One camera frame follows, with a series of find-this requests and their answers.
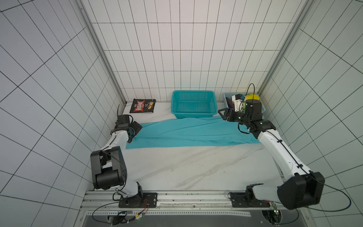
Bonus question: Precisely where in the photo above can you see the teal long pants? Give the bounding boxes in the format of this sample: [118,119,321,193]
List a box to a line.
[126,117,259,149]

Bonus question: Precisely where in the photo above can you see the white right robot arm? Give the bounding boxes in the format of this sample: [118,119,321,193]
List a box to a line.
[218,99,325,210]

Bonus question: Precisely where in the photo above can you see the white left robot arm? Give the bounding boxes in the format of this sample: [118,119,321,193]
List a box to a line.
[90,122,143,198]

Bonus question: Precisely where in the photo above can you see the purple eggplant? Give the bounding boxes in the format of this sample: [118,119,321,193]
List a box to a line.
[226,97,235,109]

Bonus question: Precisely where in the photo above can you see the yellow napa cabbage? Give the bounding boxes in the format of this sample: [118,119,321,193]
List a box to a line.
[245,94,260,100]

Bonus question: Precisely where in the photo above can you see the light blue plastic basket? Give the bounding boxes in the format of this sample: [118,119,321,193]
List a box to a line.
[223,92,267,113]

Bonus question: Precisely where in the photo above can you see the black red chips bag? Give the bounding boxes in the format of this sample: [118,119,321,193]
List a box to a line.
[130,99,156,114]

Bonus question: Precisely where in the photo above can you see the teal plastic basket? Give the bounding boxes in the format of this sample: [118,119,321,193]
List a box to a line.
[171,90,217,119]

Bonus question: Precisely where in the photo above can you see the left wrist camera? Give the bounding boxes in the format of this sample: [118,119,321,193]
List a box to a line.
[116,114,131,125]

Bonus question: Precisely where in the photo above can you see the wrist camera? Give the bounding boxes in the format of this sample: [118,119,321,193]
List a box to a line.
[232,94,245,111]
[116,114,131,125]

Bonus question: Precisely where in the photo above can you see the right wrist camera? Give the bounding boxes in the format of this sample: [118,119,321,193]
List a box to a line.
[232,94,245,111]

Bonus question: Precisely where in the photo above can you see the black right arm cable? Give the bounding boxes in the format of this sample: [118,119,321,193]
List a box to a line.
[238,83,352,226]

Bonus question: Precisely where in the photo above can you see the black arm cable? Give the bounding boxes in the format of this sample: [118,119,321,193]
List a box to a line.
[238,83,352,226]
[91,141,149,225]

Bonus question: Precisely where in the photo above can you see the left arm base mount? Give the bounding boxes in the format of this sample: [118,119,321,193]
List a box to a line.
[118,193,158,209]

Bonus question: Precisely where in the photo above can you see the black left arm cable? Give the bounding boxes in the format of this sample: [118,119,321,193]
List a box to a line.
[91,141,149,225]

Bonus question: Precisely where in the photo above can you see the aluminium front rail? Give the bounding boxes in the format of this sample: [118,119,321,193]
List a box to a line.
[74,190,316,227]

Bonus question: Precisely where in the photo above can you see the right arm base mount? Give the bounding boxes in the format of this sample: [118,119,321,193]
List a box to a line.
[228,183,270,208]

